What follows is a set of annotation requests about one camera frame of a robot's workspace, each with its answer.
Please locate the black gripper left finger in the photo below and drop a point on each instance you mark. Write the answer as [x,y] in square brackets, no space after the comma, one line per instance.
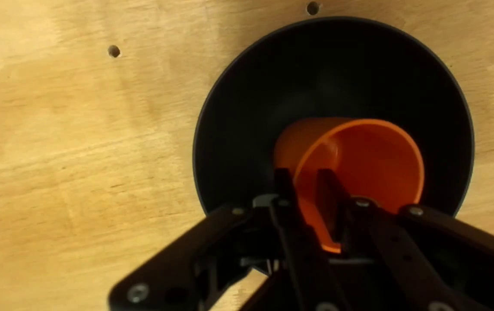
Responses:
[293,242]

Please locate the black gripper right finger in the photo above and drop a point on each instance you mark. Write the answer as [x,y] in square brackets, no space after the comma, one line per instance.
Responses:
[396,253]

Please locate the orange plastic cup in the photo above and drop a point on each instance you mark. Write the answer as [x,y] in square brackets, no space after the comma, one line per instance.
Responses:
[369,161]

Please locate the black bowl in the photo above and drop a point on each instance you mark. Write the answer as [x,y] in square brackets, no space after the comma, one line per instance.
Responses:
[339,75]

